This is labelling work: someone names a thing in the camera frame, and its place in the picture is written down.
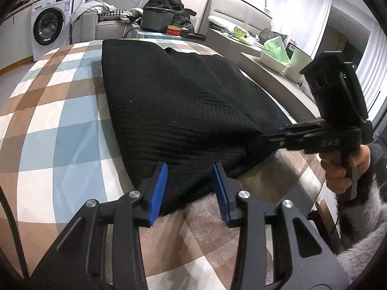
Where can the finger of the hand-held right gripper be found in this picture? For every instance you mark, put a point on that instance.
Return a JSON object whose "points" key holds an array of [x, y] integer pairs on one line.
{"points": [[290, 136]]}

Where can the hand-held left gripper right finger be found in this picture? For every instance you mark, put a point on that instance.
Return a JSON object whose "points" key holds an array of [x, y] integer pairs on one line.
{"points": [[220, 193]]}

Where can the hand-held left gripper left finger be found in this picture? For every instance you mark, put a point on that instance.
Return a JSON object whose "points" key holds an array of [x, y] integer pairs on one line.
{"points": [[158, 193]]}

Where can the black knit sweater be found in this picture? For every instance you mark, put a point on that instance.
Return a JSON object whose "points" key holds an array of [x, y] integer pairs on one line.
{"points": [[169, 102]]}

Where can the person's right forearm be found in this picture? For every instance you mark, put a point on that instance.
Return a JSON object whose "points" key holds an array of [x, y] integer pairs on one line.
{"points": [[362, 220]]}

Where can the pile of black clothes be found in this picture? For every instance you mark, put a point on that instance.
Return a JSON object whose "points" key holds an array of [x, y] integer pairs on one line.
{"points": [[169, 3]]}

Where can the grey white clothes pile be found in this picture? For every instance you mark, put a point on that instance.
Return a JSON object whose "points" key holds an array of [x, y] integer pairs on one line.
{"points": [[87, 7]]}

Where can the person's right hand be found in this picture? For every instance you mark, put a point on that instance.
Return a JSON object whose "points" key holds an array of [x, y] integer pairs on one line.
{"points": [[334, 173]]}

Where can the tall white container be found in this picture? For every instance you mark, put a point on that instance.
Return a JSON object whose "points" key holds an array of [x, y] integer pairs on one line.
{"points": [[297, 65]]}

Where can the light grey upholstered bench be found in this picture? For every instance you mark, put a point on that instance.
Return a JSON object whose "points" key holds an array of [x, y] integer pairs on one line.
{"points": [[272, 81]]}

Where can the white basin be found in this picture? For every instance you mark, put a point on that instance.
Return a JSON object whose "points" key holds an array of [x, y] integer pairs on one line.
{"points": [[272, 63]]}

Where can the green plastic bag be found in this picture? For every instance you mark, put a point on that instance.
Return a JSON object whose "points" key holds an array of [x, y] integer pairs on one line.
{"points": [[276, 48]]}

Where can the white curtain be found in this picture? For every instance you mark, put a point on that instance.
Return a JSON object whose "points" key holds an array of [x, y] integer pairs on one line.
{"points": [[302, 9]]}

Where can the yellow green item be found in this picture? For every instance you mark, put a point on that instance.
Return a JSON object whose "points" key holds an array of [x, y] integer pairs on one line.
{"points": [[240, 33]]}

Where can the checked blanket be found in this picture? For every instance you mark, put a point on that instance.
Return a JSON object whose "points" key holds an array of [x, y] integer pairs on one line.
{"points": [[60, 120]]}

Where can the black tray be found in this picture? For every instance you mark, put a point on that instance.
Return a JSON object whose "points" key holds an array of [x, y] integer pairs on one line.
{"points": [[193, 36]]}

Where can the red bowl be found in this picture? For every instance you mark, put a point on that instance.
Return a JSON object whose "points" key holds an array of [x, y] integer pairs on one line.
{"points": [[174, 30]]}

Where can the glass side table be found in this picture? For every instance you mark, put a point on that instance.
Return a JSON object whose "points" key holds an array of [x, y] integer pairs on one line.
{"points": [[145, 35]]}

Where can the grey sofa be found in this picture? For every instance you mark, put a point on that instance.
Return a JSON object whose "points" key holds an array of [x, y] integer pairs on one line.
{"points": [[87, 25]]}

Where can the houndstooth cushion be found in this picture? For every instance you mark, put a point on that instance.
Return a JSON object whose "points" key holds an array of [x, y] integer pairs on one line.
{"points": [[112, 14]]}

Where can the white washing machine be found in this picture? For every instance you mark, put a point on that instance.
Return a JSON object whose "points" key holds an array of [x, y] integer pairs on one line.
{"points": [[50, 27]]}

